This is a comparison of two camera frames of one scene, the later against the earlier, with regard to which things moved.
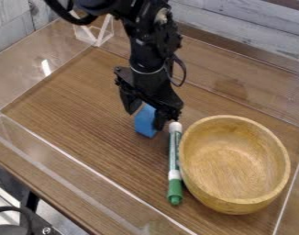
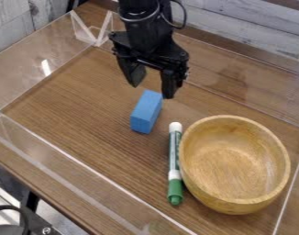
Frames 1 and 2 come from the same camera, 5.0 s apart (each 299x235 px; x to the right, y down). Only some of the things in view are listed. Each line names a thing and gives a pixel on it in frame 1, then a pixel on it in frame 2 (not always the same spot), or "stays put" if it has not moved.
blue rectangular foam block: x=144 y=119 stays put
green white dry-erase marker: x=173 y=193 stays put
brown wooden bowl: x=233 y=162 stays put
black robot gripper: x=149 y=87 → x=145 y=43
